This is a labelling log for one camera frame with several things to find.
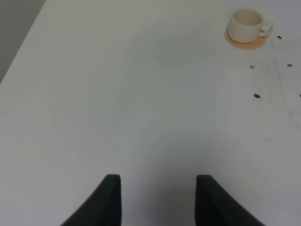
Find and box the white teacup far left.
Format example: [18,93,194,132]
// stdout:
[226,9,274,44]

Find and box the orange coaster far left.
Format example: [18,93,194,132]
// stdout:
[224,30,267,50]

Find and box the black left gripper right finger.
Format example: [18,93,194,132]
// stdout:
[196,175,263,226]

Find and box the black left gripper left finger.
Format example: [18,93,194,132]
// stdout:
[63,174,122,226]

